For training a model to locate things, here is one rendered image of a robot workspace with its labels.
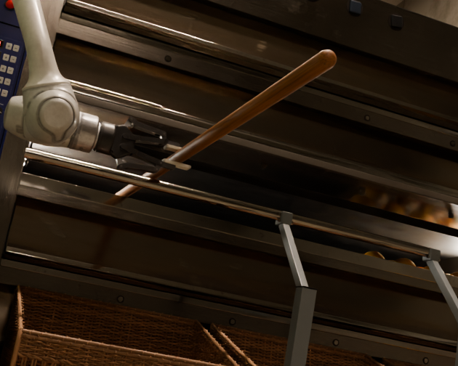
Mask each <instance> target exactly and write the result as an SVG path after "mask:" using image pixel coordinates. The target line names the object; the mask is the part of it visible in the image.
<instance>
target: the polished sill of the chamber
mask: <svg viewBox="0 0 458 366"><path fill-rule="evenodd" d="M19 185H22V186H26V187H31V188H34V189H38V190H43V191H47V192H53V193H56V194H59V195H65V196H68V197H72V198H78V199H81V200H86V201H90V202H93V203H99V204H103V205H106V206H111V207H115V208H120V209H124V210H128V211H133V212H136V213H139V214H145V215H149V216H155V217H158V218H161V219H167V220H170V221H175V222H179V223H183V224H188V225H192V226H195V227H200V228H204V229H210V230H213V231H216V232H222V233H225V234H229V235H235V236H238V237H244V238H247V239H250V240H256V241H260V242H263V243H268V244H272V245H277V246H281V247H284V243H283V240H282V237H281V234H278V233H274V232H269V231H266V230H262V229H257V228H254V227H248V226H244V225H241V224H236V223H233V222H229V221H223V220H220V219H215V218H212V217H208V216H202V215H199V214H196V213H191V212H187V211H181V210H178V209H175V208H170V207H166V206H160V205H157V204H154V203H149V202H145V201H141V200H136V199H133V198H128V197H124V196H120V195H115V194H112V193H109V192H103V191H99V190H94V189H91V188H88V187H82V186H78V185H75V184H70V183H67V182H61V181H57V180H54V179H49V178H46V177H42V176H37V175H33V174H28V173H25V172H22V174H21V177H20V183H19ZM293 238H294V243H295V245H296V248H297V250H298V251H302V252H306V253H311V254H315V255H318V256H324V257H327V258H331V259H336V260H340V261H345V262H349V263H352V264H357V265H361V266H365V267H370V268H374V269H379V270H382V271H386V272H392V273H395V274H398V275H404V276H407V277H413V278H417V279H420V280H426V281H429V282H434V283H437V282H436V281H435V278H434V276H433V274H432V272H431V271H430V270H429V269H423V268H419V267H414V266H411V265H408V264H402V263H398V262H395V261H390V260H387V259H381V258H377V257H374V256H369V255H366V254H362V253H356V252H353V251H348V250H344V249H341V248H335V247H332V246H329V245H323V244H320V243H314V242H311V241H308V240H302V239H299V238H295V237H293ZM445 276H446V278H447V280H448V281H449V284H450V286H451V287H454V288H458V277H456V276H453V275H450V274H445Z"/></svg>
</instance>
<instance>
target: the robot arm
mask: <svg viewBox="0 0 458 366"><path fill-rule="evenodd" d="M12 3H13V5H14V8H15V13H16V15H17V20H18V22H19V25H20V29H21V33H22V35H23V40H24V42H25V48H26V52H27V56H28V67H29V78H28V82H27V84H26V85H25V86H24V87H23V88H22V90H23V95H22V96H16V97H11V99H10V100H9V102H8V103H7V106H6V109H5V111H4V128H5V129H6V130H7V131H8V132H10V133H11V134H14V135H15V136H16V137H19V138H21V139H24V140H27V141H29V142H32V143H36V144H38V145H44V146H48V147H67V148H69V149H73V150H78V151H82V152H86V153H90V152H91V151H92V149H93V150H94V152H96V153H102V154H105V155H109V156H111V157H112V158H114V159H116V163H117V167H116V169H117V170H118V171H120V170H124V169H129V170H134V171H142V172H147V173H152V174H155V173H157V172H158V171H159V169H160V168H165V169H169V170H175V168H180V169H183V170H186V171H187V170H188V169H190V168H191V166H189V165H187V164H184V163H179V162H176V161H173V160H169V159H166V158H164V159H163V160H159V159H157V158H154V157H152V156H149V155H147V154H145V153H143V152H140V151H138V150H136V149H135V148H134V144H135V143H143V144H149V145H161V146H164V150H169V151H172V152H177V151H178V150H179V149H181V147H180V144H179V143H177V142H173V141H169V140H168V139H167V138H166V132H165V131H162V130H160V129H157V128H154V127H152V126H149V125H147V124H144V123H141V122H139V121H137V120H136V119H135V118H133V117H132V116H130V117H129V118H128V119H127V120H126V123H125V124H121V125H116V124H113V123H108V122H105V121H101V122H100V119H99V118H98V117H97V116H95V115H90V114H87V113H83V112H81V111H79V107H78V102H77V100H76V97H75V95H74V93H73V89H72V86H71V83H70V81H68V80H66V79H65V78H63V77H62V75H61V74H60V71H59V70H58V67H57V63H56V60H55V56H54V52H53V49H52V45H51V41H50V38H49V34H48V30H47V25H46V22H45V19H44V13H43V10H42V7H41V2H40V0H12ZM99 122H100V123H99ZM128 127H129V128H132V127H133V128H135V129H138V130H141V131H144V132H146V133H148V134H152V135H153V136H156V137H160V138H154V137H143V136H140V135H134V134H133V133H132V132H131V131H130V130H129V129H128ZM128 155H129V156H131V157H134V158H137V159H140V160H142V161H145V162H146V163H149V164H151V165H154V166H146V165H142V164H137V163H127V162H126V161H125V160H122V159H121V158H123V157H126V156H128Z"/></svg>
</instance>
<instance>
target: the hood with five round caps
mask: <svg viewBox="0 0 458 366"><path fill-rule="evenodd" d="M192 1H196V2H198V3H201V4H205V5H207V6H210V7H214V8H217V9H221V10H223V11H226V12H229V13H232V14H235V15H239V16H242V17H245V18H248V19H250V20H254V21H257V22H259V23H263V24H266V25H270V26H273V27H275V28H279V29H281V30H284V31H288V32H291V33H295V34H297V35H300V36H304V37H306V38H310V39H312V40H315V41H320V42H322V43H325V44H328V45H331V46H335V47H337V48H340V49H344V50H347V51H349V52H353V53H356V54H359V55H362V56H364V57H369V58H372V59H374V60H378V61H380V62H384V63H387V64H389V65H394V66H396V67H399V68H403V69H405V70H409V71H411V72H414V73H418V74H421V75H424V76H427V77H430V78H434V79H436V80H439V81H442V82H446V83H448V84H452V85H455V86H458V28H456V27H454V26H451V25H447V24H445V23H442V22H439V21H437V20H433V19H430V18H428V17H425V16H422V15H418V14H416V13H413V12H410V11H408V10H405V9H401V8H399V7H396V6H393V5H391V4H387V3H385V2H383V1H379V0H192Z"/></svg>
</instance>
